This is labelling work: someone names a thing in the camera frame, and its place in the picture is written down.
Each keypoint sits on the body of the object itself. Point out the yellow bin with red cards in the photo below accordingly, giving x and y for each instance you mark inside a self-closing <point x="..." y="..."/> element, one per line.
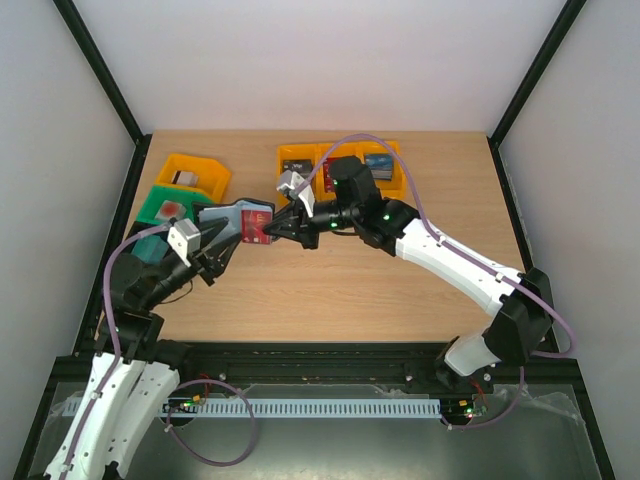
<point x="346" y="150"/>

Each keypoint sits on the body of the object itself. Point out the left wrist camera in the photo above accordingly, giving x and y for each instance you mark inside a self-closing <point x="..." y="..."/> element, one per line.
<point x="184" y="238"/>

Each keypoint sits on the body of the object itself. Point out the yellow bin left side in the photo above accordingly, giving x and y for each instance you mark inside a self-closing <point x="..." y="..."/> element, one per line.
<point x="213" y="175"/>

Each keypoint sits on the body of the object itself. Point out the black right rear frame post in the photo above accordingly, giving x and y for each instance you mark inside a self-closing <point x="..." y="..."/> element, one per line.
<point x="545" y="54"/>

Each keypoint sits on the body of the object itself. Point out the silver card stack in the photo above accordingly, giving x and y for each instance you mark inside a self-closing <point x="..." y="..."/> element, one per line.
<point x="185" y="178"/>

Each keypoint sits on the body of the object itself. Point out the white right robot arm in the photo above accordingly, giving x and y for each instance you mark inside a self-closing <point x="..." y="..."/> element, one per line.
<point x="514" y="301"/>

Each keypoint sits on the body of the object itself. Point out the teal card stack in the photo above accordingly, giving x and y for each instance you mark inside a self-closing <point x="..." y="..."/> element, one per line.
<point x="150" y="250"/>

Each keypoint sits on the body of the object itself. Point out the green bin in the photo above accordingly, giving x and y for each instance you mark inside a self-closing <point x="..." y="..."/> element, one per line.
<point x="186" y="196"/>

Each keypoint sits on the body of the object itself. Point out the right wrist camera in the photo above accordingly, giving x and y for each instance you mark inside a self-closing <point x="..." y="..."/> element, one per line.
<point x="293" y="186"/>

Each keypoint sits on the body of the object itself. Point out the red round card stack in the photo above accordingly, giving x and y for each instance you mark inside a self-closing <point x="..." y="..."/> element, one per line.
<point x="170" y="210"/>

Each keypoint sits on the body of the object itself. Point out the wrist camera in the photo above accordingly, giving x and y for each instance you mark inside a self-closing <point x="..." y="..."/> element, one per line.
<point x="184" y="238"/>
<point x="293" y="186"/>

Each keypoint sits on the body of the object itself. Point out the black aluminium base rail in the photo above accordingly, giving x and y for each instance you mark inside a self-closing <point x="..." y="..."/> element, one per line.
<point x="411" y="366"/>

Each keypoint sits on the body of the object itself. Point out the black card stack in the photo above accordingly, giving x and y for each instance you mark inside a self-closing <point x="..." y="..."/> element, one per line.
<point x="303" y="167"/>

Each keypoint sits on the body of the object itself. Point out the black left rear frame post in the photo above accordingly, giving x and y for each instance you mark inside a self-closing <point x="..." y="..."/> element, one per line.
<point x="88" y="47"/>

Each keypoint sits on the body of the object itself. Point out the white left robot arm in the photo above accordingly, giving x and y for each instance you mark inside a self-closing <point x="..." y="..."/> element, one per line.
<point x="133" y="371"/>

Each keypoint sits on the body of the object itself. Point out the white slotted cable duct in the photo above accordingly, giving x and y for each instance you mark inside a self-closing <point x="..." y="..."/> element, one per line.
<point x="315" y="408"/>

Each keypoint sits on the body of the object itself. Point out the yellow bin with blue cards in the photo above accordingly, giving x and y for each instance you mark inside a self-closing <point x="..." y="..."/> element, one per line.
<point x="396" y="187"/>

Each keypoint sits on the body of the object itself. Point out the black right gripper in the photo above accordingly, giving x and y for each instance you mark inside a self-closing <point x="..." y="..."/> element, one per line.
<point x="305" y="227"/>

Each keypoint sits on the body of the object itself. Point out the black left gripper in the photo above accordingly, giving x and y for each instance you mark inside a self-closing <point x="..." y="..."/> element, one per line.
<point x="213" y="262"/>

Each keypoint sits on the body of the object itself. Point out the black card holder wallet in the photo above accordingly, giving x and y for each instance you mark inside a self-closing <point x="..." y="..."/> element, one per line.
<point x="231" y="211"/>

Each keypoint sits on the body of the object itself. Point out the black frame post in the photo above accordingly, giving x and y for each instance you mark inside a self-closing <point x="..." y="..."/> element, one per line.
<point x="545" y="54"/>
<point x="88" y="47"/>

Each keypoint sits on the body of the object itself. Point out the blue card stack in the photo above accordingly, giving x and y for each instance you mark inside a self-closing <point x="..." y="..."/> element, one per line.
<point x="381" y="165"/>

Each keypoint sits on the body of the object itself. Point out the yellow bin with black cards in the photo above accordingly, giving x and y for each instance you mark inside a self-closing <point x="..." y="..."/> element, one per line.
<point x="299" y="158"/>

